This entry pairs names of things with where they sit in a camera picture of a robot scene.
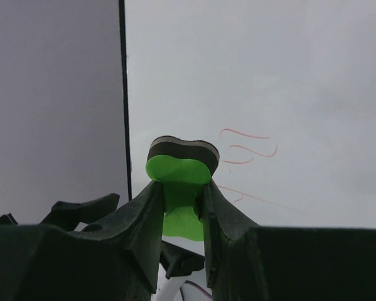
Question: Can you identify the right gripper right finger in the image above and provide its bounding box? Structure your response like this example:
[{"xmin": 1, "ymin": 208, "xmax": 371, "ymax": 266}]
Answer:
[{"xmin": 203, "ymin": 182, "xmax": 376, "ymax": 300}]

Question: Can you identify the green whiteboard eraser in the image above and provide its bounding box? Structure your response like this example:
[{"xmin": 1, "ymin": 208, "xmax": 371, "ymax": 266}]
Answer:
[{"xmin": 146, "ymin": 135, "xmax": 220, "ymax": 241}]

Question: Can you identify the white whiteboard black frame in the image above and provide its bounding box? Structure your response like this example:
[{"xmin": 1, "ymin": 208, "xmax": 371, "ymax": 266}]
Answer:
[{"xmin": 125, "ymin": 1, "xmax": 376, "ymax": 228}]

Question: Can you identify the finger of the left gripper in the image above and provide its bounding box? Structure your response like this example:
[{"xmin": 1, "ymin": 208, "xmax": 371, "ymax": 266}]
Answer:
[
  {"xmin": 41, "ymin": 193, "xmax": 120, "ymax": 231},
  {"xmin": 0, "ymin": 213, "xmax": 18, "ymax": 225}
]

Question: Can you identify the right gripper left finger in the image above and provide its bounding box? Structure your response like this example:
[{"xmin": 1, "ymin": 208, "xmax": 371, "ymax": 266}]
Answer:
[{"xmin": 0, "ymin": 181, "xmax": 163, "ymax": 300}]

